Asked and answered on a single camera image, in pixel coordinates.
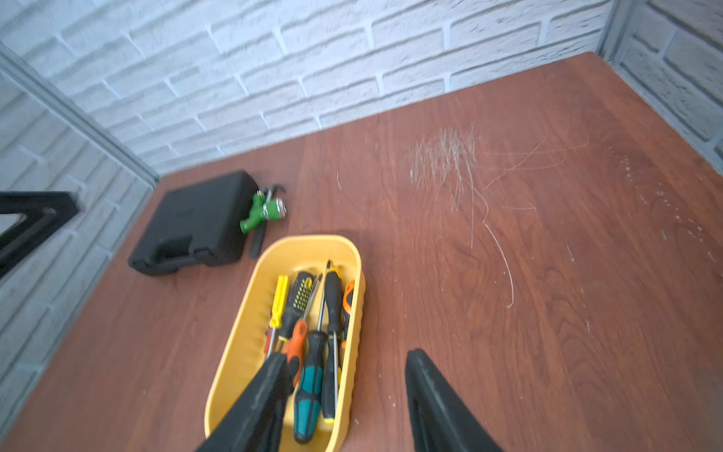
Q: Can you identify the dark red handle screwdriver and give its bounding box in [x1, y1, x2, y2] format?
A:
[263, 327, 273, 357]

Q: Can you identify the orange black stubby screwdriver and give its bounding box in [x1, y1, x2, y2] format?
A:
[341, 282, 355, 350]

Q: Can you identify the black plastic tool case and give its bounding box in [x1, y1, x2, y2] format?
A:
[128, 171, 258, 276]

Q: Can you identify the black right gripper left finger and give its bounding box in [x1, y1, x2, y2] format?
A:
[198, 353, 293, 451]

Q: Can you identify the yellow plastic storage box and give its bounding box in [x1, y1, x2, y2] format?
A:
[204, 235, 365, 451]

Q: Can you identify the yellow black phillips screwdriver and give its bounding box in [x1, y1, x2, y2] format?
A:
[321, 334, 340, 425]

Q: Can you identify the black yellow-dotted screwdriver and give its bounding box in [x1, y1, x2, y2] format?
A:
[278, 271, 316, 342]

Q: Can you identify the aluminium frame post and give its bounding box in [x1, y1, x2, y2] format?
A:
[1, 43, 160, 188]
[597, 0, 649, 67]

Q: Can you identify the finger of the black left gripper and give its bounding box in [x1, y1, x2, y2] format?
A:
[1, 191, 80, 278]

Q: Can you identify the green black large screwdriver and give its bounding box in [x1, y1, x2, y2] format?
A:
[294, 261, 339, 444]

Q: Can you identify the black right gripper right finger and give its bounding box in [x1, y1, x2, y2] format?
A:
[405, 348, 502, 451]

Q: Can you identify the yellow transparent handle screwdriver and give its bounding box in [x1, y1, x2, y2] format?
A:
[265, 275, 289, 358]

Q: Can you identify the black yellow-capped screwdriver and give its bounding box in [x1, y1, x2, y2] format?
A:
[323, 267, 346, 422]

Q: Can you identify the small orange screwdriver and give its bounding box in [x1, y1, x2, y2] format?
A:
[283, 275, 320, 387]

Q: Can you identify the aluminium frame post right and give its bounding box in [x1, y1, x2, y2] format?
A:
[597, 0, 649, 67]

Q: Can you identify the aluminium frame post left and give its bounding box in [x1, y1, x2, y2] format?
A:
[1, 43, 160, 188]

